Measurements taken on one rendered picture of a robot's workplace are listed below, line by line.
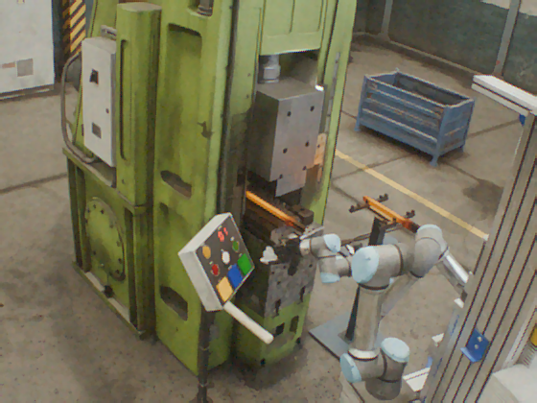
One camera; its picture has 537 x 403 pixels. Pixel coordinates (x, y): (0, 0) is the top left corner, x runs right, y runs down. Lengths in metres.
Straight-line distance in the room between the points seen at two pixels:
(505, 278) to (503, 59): 8.69
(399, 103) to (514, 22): 4.28
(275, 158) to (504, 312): 1.26
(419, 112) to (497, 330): 4.68
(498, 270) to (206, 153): 1.33
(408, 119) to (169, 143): 4.07
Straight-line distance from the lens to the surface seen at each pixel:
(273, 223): 2.81
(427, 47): 11.26
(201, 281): 2.26
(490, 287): 1.90
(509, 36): 10.30
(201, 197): 2.58
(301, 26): 2.63
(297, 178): 2.73
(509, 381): 1.91
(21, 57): 7.49
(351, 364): 2.05
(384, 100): 6.61
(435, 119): 6.30
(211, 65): 2.35
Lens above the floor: 2.46
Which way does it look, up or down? 30 degrees down
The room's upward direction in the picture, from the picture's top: 6 degrees clockwise
